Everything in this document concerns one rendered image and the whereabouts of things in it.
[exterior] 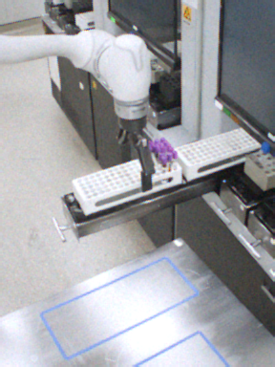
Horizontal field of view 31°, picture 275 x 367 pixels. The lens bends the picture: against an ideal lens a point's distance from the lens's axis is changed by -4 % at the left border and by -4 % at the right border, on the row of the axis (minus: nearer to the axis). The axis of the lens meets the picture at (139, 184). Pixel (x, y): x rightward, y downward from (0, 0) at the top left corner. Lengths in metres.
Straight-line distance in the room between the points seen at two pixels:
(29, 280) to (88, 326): 1.23
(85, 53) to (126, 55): 0.15
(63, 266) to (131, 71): 1.35
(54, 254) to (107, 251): 0.25
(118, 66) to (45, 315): 0.61
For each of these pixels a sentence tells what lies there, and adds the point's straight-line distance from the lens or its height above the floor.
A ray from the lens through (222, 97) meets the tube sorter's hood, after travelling 1.53.
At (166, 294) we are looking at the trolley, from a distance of 1.19.
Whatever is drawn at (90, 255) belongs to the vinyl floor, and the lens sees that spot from 2.41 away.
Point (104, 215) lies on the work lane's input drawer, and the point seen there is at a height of 0.80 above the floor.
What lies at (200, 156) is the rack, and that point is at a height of 0.86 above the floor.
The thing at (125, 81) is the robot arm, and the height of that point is 1.18.
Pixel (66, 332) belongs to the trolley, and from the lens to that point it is 1.15.
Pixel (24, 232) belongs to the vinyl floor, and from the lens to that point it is 2.58.
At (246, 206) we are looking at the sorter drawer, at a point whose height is 0.81.
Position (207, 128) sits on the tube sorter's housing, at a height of 0.83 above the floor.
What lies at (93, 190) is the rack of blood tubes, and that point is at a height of 0.86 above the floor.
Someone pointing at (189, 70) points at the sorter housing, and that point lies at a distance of 1.70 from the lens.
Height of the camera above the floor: 1.76
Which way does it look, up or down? 40 degrees down
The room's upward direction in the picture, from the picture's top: 3 degrees counter-clockwise
